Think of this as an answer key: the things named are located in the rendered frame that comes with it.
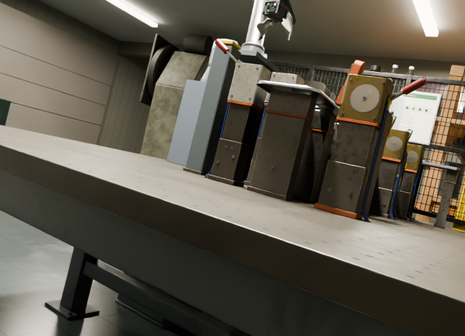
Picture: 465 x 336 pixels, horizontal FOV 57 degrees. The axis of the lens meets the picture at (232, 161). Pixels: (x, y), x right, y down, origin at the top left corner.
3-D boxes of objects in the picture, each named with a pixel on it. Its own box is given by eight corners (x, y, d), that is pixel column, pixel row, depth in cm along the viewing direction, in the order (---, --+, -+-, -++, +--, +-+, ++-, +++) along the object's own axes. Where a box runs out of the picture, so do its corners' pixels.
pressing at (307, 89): (328, 91, 104) (329, 86, 104) (248, 81, 115) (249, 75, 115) (398, 160, 225) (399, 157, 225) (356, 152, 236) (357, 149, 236)
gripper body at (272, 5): (261, 15, 167) (268, -15, 167) (272, 24, 174) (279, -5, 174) (277, 14, 163) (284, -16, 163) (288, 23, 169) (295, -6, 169)
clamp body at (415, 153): (412, 222, 192) (430, 147, 192) (385, 216, 197) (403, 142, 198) (413, 222, 197) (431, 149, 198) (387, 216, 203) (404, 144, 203)
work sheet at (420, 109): (428, 144, 250) (441, 94, 251) (389, 137, 261) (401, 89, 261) (429, 145, 252) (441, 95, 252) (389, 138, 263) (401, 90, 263)
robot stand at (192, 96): (166, 160, 202) (186, 79, 202) (192, 166, 219) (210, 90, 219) (198, 169, 191) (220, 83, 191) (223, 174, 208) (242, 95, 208)
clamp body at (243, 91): (232, 187, 123) (262, 64, 123) (198, 178, 129) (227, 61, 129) (243, 188, 129) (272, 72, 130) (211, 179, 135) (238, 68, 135)
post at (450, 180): (444, 229, 205) (458, 171, 205) (433, 226, 207) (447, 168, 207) (444, 229, 209) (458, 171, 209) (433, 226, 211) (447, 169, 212)
